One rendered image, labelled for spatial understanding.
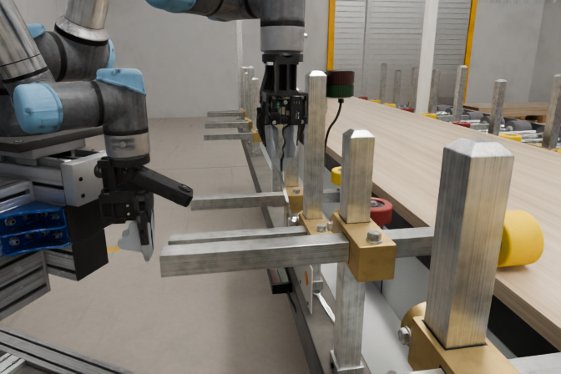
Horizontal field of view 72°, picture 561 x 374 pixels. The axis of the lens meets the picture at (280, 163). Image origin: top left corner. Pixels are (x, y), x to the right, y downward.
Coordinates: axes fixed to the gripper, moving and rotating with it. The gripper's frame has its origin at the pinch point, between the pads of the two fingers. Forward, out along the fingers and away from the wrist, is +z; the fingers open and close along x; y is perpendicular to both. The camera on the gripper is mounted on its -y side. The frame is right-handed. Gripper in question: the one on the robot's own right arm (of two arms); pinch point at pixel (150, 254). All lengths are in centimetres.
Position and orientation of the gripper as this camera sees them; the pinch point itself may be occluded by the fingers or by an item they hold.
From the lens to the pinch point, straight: 81.9
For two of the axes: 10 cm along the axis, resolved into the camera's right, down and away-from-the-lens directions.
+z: 0.0, 9.6, 2.6
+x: 1.6, 2.6, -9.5
